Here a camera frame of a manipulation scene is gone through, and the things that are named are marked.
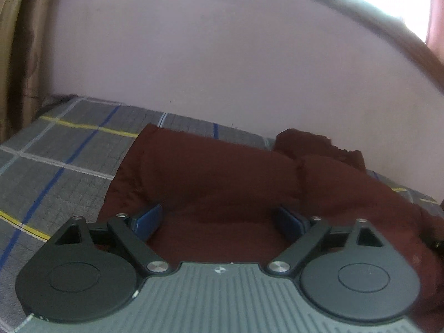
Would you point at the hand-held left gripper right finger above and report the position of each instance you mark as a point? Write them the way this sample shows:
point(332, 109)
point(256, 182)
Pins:
point(287, 221)

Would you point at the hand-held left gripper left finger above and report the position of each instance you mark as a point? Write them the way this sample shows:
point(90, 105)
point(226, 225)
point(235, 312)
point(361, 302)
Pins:
point(150, 219)

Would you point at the maroon puffer jacket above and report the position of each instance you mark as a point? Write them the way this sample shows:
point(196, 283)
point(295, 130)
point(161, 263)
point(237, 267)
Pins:
point(222, 177)

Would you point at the grey plaid bed sheet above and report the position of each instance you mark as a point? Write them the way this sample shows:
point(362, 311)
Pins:
point(62, 166)

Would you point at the brown patterned curtain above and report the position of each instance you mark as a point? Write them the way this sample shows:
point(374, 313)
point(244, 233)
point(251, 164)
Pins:
point(24, 48)

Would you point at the wooden window frame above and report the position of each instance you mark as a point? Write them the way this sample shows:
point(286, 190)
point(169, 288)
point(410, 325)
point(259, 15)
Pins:
point(414, 53)

